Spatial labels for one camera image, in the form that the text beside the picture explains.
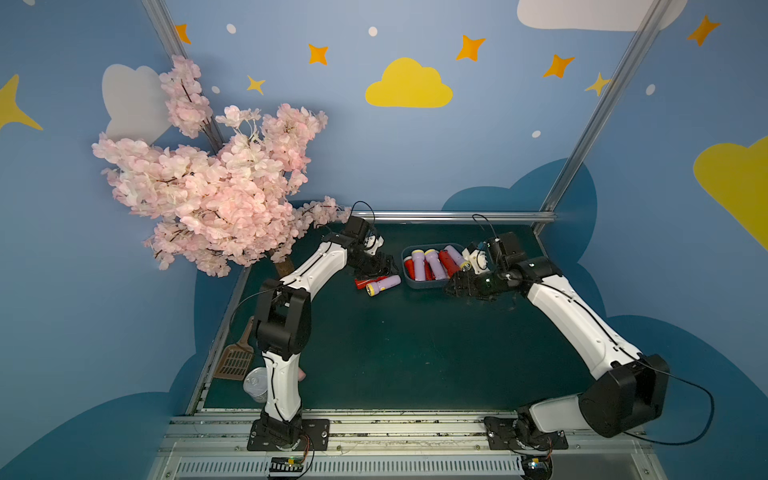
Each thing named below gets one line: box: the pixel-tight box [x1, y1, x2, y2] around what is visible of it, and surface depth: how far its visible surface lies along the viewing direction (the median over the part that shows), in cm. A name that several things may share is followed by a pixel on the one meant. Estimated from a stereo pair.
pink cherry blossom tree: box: [91, 57, 351, 278], surface depth 63 cm
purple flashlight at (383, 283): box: [366, 274, 402, 297], surface depth 104 cm
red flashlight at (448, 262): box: [438, 250, 460, 278], surface depth 106 cm
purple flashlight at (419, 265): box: [411, 249, 426, 281], surface depth 104 cm
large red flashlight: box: [423, 259, 436, 281], surface depth 104 cm
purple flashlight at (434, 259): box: [424, 249, 447, 280], surface depth 106 cm
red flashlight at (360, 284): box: [354, 276, 385, 290], surface depth 103 cm
